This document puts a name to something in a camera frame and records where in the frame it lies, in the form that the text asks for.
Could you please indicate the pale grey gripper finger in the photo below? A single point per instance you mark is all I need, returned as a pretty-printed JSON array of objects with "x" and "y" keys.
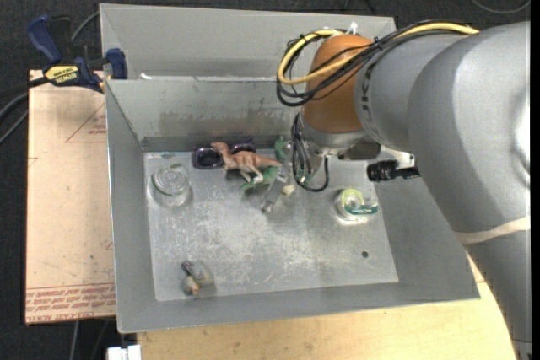
[{"x": 275, "y": 190}]

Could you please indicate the small white piece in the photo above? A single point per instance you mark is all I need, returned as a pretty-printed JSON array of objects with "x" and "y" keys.
[{"x": 289, "y": 189}]

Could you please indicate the green toy lizard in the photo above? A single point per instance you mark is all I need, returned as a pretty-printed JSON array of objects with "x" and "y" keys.
[{"x": 266, "y": 173}]

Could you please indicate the small green toy figure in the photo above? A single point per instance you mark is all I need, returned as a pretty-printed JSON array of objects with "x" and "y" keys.
[{"x": 280, "y": 146}]

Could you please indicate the brown toy dinosaur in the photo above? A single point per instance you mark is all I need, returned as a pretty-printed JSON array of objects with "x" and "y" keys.
[{"x": 241, "y": 159}]

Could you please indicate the green and white tape roll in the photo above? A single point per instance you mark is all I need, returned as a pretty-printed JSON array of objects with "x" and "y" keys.
[{"x": 355, "y": 205}]

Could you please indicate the grey metal bin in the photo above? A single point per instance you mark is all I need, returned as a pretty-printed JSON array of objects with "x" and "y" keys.
[{"x": 253, "y": 248}]

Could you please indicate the purple sunglasses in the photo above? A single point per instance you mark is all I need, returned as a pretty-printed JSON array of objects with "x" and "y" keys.
[{"x": 206, "y": 158}]

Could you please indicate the clear glass dish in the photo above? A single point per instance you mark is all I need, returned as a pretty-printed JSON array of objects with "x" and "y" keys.
[{"x": 170, "y": 184}]

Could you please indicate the grey toy bird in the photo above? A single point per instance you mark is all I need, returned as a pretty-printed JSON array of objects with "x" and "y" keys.
[{"x": 196, "y": 277}]

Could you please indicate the brown cardboard board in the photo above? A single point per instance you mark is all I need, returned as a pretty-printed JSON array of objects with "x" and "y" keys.
[{"x": 67, "y": 198}]

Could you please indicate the black cylinder on white bracket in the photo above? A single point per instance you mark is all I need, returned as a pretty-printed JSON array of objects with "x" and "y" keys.
[{"x": 381, "y": 171}]

